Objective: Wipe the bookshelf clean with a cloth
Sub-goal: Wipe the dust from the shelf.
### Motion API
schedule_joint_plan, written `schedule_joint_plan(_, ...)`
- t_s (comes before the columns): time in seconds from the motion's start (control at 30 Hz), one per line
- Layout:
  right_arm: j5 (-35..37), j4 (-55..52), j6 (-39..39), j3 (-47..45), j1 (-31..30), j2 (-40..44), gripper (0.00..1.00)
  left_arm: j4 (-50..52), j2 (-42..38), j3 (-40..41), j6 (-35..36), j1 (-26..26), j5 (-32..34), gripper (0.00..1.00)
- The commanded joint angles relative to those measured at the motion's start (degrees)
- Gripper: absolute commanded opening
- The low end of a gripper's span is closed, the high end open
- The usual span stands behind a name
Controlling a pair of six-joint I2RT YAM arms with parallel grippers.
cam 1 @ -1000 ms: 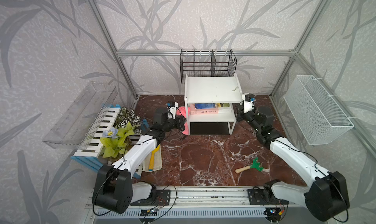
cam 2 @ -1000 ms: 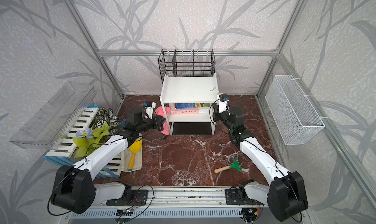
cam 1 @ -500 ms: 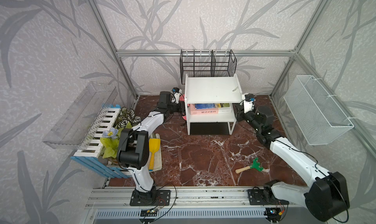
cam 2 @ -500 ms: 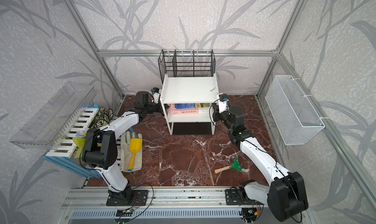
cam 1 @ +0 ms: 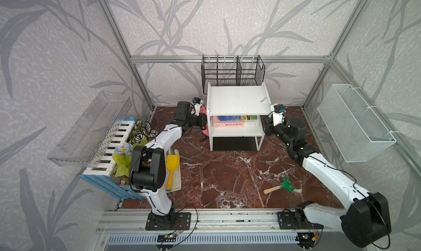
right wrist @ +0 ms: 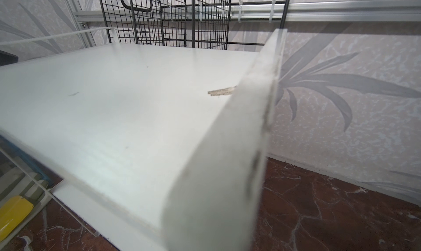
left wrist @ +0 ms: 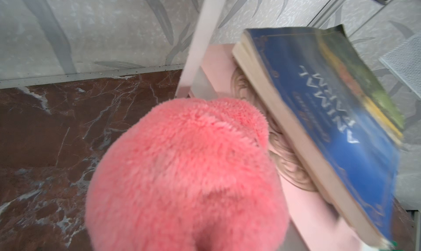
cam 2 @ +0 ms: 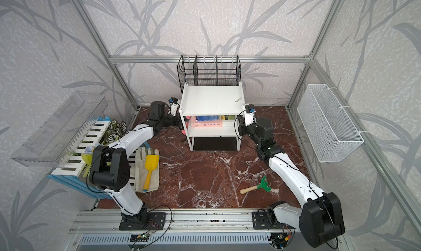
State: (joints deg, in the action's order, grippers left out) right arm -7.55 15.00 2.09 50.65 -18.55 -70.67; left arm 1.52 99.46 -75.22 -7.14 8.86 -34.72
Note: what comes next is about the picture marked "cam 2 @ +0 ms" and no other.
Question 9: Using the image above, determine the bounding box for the white two-tier bookshelf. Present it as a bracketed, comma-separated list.
[179, 83, 245, 151]

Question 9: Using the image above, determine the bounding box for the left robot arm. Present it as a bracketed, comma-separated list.
[88, 98, 181, 223]

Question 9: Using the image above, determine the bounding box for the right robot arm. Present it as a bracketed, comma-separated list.
[235, 112, 345, 248]

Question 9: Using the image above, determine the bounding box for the blue book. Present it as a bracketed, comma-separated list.
[195, 116, 219, 122]

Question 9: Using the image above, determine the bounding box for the yellow toy shovel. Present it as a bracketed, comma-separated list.
[143, 155, 160, 192]

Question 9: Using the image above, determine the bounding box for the green toy rake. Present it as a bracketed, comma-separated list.
[240, 176, 271, 195]

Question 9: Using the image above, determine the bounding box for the green artificial plant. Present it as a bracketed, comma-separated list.
[81, 146, 95, 178]

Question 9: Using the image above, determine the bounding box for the blue white picket crate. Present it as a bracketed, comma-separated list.
[46, 117, 149, 201]

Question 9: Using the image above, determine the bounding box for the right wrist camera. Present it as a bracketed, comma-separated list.
[244, 104, 255, 127]

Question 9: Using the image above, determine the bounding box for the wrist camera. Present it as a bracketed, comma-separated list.
[168, 98, 180, 116]
[244, 104, 255, 127]

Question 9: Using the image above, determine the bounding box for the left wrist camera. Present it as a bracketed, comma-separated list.
[168, 98, 180, 116]

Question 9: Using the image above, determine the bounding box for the black wire basket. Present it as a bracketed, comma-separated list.
[177, 56, 242, 91]

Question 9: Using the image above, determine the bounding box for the white wire basket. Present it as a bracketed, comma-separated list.
[297, 84, 364, 163]

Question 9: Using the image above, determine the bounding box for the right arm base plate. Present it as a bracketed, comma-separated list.
[252, 209, 297, 230]

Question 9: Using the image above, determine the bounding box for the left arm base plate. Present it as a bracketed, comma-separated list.
[118, 212, 166, 231]

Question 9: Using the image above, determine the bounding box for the clear plastic wall shelf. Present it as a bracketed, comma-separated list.
[11, 91, 108, 167]

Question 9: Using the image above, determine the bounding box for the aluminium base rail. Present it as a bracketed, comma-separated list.
[67, 208, 346, 235]

